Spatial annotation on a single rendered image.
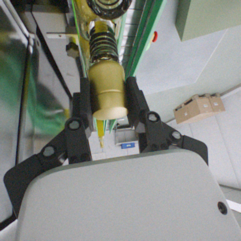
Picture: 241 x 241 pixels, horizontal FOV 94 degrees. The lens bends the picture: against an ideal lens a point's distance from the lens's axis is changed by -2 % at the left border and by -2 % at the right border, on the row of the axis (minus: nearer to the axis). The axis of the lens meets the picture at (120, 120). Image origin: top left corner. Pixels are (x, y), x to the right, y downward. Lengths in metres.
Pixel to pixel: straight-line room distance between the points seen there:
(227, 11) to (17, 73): 0.61
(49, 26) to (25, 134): 0.31
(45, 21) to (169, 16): 0.44
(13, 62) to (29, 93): 0.05
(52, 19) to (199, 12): 0.44
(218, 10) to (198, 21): 0.06
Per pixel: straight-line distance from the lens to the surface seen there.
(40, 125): 0.36
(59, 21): 0.43
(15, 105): 0.22
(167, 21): 0.64
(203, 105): 3.85
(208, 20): 0.60
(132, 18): 0.43
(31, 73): 0.27
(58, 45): 0.48
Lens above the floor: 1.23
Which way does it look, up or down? 15 degrees down
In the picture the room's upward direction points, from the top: 172 degrees clockwise
